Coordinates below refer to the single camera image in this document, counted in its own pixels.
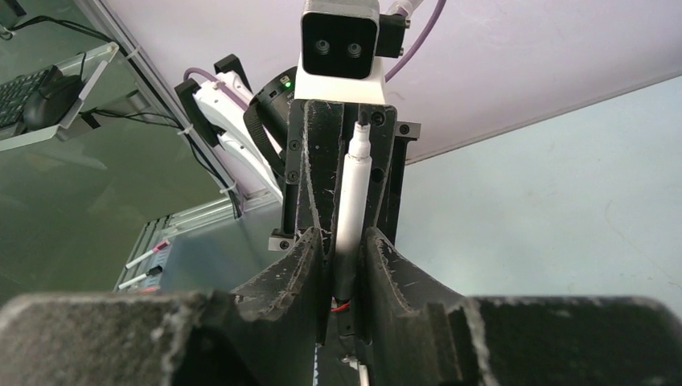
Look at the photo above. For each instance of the black keyboard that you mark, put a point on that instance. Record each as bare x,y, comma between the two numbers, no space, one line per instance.
15,93

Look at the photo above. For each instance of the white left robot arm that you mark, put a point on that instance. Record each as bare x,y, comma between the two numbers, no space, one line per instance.
215,103

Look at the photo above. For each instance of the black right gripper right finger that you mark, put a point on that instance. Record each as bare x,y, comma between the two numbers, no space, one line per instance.
423,333

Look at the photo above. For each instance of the white pen red cap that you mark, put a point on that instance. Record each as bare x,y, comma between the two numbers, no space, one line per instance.
137,260

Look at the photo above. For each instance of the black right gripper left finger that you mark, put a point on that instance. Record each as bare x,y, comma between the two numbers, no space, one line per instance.
261,333

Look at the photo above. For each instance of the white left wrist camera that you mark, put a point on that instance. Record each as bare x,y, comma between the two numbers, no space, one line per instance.
342,47

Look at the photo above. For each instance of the black computer mouse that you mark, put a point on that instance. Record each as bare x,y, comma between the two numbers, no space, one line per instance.
49,104

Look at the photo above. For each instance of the grey keyboard tray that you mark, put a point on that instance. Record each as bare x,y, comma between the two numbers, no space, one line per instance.
91,65

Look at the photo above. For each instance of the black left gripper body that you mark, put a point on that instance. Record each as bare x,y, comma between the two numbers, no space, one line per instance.
405,133

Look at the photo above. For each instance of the white marker pen black tip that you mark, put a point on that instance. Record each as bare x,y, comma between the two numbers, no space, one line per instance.
352,206

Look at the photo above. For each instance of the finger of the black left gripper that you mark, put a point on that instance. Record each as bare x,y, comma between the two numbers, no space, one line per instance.
382,133
322,127

